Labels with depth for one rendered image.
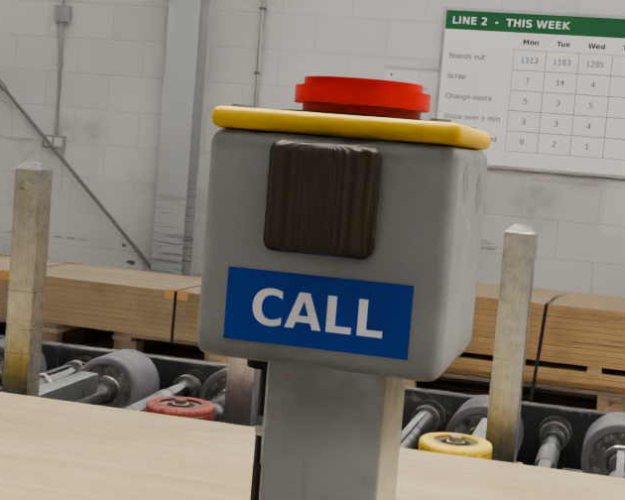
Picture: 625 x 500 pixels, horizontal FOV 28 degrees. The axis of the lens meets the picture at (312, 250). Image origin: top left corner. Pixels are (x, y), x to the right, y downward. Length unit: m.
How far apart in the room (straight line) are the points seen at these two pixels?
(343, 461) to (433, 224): 0.08
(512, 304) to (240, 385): 0.35
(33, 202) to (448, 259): 1.30
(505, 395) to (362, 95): 1.13
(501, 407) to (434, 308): 1.14
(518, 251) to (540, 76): 6.10
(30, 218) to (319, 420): 1.27
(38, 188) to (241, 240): 1.27
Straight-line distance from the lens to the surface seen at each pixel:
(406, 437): 1.78
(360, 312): 0.34
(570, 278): 7.54
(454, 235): 0.33
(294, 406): 0.36
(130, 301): 6.76
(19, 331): 1.63
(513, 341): 1.45
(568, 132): 7.49
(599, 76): 7.51
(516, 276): 1.44
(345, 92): 0.35
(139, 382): 2.01
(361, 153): 0.33
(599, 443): 1.85
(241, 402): 1.53
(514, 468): 1.31
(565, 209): 7.51
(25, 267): 1.62
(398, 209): 0.33
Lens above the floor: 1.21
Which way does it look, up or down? 5 degrees down
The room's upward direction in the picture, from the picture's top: 5 degrees clockwise
